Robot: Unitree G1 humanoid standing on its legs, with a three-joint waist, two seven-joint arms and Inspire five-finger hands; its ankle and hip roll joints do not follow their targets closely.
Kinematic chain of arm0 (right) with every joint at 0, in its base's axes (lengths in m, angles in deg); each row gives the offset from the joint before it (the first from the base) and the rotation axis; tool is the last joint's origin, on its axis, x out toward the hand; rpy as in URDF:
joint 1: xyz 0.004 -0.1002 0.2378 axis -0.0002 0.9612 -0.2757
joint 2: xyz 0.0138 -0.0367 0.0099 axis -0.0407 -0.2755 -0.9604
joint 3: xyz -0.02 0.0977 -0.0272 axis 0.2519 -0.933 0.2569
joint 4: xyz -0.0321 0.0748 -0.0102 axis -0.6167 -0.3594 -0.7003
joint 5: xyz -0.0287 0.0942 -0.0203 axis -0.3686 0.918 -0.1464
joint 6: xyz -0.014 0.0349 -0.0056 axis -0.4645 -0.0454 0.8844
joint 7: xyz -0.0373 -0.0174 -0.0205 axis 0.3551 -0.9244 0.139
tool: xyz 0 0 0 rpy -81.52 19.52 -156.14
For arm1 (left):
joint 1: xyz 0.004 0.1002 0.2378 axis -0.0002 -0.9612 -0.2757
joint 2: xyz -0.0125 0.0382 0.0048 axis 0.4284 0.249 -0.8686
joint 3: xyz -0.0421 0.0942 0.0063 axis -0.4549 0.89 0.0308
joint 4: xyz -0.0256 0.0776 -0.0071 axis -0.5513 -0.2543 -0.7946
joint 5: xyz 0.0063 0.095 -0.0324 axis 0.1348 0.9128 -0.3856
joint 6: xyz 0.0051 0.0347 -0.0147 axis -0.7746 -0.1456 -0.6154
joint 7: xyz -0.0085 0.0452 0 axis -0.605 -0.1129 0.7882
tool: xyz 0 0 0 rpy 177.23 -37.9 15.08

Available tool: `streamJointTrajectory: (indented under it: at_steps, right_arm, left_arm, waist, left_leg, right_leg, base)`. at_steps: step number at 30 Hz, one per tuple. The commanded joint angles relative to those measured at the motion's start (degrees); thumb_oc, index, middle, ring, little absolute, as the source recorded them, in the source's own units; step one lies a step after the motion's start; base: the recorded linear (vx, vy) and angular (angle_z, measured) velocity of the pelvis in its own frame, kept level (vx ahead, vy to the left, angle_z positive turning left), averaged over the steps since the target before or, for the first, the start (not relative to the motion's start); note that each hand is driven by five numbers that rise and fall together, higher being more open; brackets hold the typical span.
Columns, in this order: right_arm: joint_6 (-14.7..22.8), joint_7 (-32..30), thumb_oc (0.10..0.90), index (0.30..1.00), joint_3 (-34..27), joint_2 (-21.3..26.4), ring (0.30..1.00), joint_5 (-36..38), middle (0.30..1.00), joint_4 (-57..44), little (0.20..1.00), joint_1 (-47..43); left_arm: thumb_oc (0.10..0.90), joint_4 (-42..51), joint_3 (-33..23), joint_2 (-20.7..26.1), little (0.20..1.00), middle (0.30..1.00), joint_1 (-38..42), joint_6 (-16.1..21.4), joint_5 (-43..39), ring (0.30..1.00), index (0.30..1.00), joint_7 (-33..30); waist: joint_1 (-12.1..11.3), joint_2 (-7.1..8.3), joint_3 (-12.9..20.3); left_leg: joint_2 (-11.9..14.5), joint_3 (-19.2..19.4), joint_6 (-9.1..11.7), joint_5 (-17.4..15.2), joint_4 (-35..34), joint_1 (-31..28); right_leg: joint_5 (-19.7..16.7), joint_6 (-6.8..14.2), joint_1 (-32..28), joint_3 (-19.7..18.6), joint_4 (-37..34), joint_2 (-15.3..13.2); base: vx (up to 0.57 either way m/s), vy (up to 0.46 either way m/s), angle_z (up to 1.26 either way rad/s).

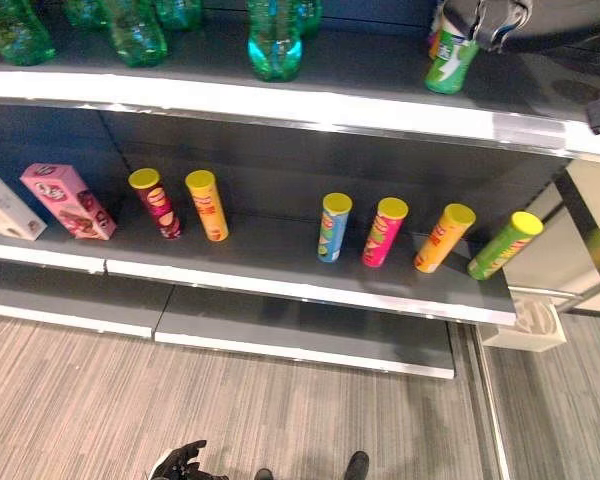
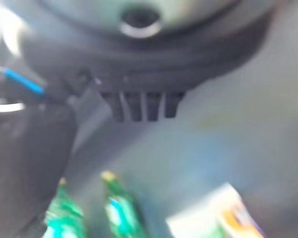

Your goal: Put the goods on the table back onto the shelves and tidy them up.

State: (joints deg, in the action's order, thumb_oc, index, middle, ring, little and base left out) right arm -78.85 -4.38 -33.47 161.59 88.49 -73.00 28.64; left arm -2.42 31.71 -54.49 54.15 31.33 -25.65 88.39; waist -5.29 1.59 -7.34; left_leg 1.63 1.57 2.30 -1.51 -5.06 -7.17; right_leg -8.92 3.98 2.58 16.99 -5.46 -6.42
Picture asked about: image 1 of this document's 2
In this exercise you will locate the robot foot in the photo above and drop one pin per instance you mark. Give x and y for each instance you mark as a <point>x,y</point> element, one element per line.
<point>357,467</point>
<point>264,474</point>

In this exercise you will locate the green plastic soda bottle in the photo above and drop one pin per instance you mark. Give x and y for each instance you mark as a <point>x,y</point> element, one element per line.
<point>17,35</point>
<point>180,12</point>
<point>137,40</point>
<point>275,50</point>
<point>311,17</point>
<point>82,12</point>

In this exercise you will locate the white base block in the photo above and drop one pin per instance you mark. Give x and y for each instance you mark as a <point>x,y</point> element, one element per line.
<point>530,322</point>

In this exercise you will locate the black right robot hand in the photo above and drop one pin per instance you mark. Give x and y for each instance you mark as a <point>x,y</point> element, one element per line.
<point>459,14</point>

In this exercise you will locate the green white label bottle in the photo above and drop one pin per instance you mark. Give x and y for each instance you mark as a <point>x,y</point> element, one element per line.
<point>450,67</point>

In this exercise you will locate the black frame post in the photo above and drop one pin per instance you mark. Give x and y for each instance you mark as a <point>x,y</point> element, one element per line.
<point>587,230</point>

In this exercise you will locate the metal horizontal bar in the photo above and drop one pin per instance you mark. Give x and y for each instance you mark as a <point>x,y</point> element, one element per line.
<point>555,293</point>

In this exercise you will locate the blue chips can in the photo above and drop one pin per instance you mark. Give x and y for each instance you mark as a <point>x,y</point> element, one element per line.
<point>332,230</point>

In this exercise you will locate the pink snack box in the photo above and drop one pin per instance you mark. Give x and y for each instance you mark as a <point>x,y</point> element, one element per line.
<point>67,202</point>

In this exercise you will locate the orange yellow bottle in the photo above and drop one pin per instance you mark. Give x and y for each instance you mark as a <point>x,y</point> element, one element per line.
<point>433,42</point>

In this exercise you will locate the grey shelf board with bottles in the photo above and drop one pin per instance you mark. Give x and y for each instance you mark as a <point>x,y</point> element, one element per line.
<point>280,102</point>

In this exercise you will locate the grey shelf board with cans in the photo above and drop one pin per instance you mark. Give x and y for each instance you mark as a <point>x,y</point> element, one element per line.
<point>270,260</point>

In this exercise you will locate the green chips can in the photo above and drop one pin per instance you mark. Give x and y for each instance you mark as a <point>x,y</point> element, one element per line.
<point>502,247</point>

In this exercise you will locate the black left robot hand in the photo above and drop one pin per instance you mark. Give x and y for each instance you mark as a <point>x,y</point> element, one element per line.
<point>180,462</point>

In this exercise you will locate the metal floor rail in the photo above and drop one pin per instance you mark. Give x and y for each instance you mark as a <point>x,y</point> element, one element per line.
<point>490,400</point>

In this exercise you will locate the grey shelf base board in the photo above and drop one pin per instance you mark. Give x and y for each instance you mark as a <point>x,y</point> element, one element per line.
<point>290,330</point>

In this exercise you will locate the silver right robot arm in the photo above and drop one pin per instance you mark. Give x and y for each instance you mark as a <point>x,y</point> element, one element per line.
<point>555,36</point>

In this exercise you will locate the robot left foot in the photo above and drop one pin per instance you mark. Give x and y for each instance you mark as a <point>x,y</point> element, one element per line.
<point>264,474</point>

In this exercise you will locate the maroon chips can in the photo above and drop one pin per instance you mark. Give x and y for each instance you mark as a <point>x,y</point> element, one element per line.
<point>157,205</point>

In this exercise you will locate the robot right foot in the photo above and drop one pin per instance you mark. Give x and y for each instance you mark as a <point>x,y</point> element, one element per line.
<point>357,467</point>

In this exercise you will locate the white snack box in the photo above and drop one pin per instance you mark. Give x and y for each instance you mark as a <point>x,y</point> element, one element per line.
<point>5,210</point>

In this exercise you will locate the orange chips can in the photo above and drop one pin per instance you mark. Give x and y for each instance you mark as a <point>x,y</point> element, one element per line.
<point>209,207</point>
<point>442,240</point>

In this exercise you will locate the pink chips can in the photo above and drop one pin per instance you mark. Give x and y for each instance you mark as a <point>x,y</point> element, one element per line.
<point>382,235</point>

